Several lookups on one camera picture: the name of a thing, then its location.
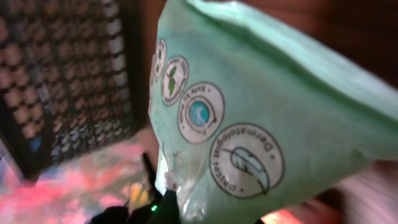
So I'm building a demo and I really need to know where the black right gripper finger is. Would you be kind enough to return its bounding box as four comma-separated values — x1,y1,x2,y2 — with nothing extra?
147,190,180,224

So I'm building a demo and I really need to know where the red purple snack packet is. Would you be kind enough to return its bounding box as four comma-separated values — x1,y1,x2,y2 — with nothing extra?
1,136,159,224

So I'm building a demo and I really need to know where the teal wipes packet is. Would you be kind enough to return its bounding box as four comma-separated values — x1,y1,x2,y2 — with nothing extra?
149,1,397,223

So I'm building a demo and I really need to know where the grey plastic basket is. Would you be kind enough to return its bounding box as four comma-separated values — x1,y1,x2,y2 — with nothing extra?
1,0,146,182

